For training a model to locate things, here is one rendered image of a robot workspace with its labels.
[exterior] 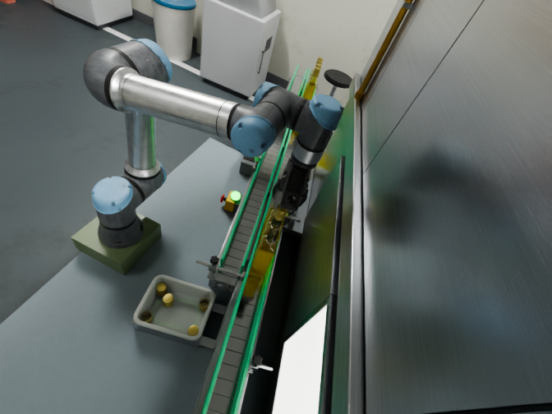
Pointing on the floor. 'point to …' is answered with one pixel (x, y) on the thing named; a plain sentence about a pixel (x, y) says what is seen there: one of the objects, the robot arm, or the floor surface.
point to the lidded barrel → (174, 27)
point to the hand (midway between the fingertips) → (282, 209)
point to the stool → (337, 80)
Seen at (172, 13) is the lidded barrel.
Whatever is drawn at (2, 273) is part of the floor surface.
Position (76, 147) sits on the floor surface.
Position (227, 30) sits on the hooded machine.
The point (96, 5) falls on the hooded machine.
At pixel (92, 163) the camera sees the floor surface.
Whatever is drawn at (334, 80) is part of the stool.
